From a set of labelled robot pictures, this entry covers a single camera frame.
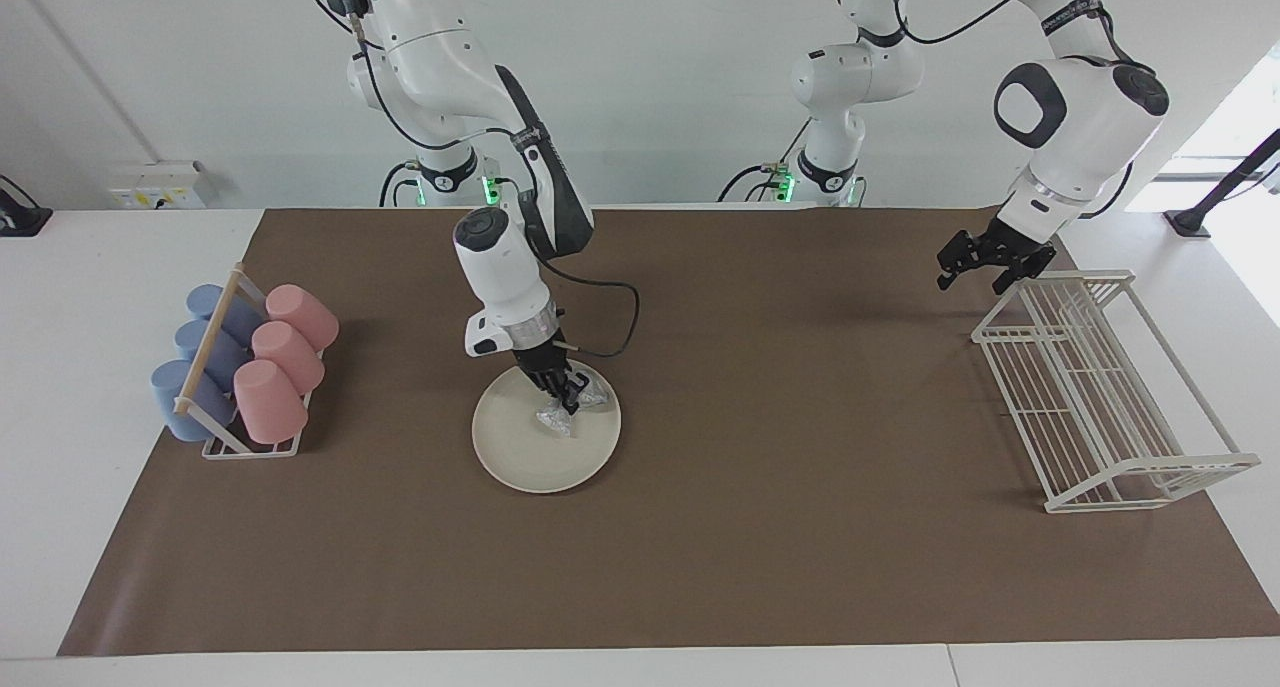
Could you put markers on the clear plastic wrapper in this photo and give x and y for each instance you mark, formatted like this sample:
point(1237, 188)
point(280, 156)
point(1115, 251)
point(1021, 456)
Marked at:
point(556, 419)

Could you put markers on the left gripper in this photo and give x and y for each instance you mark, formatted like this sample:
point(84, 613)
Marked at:
point(1020, 242)

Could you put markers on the pink cup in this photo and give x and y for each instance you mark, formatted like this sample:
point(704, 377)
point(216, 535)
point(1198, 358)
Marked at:
point(290, 352)
point(305, 312)
point(268, 402)

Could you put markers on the white wall socket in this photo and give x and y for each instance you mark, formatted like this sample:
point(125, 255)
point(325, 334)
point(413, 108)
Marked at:
point(160, 189)

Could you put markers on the cream round plate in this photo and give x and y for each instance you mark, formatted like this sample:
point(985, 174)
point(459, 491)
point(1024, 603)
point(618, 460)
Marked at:
point(530, 452)

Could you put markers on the black stand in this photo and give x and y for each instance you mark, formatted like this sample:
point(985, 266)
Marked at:
point(20, 217)
point(1225, 182)

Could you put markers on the blue cup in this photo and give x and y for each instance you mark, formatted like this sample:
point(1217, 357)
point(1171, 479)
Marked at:
point(195, 339)
point(172, 392)
point(205, 300)

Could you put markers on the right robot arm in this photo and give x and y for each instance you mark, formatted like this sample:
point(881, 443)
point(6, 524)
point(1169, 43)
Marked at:
point(440, 67)

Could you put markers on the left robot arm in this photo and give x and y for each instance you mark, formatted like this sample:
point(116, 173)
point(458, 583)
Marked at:
point(1085, 127)

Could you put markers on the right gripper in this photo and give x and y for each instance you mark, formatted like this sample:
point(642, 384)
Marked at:
point(535, 355)

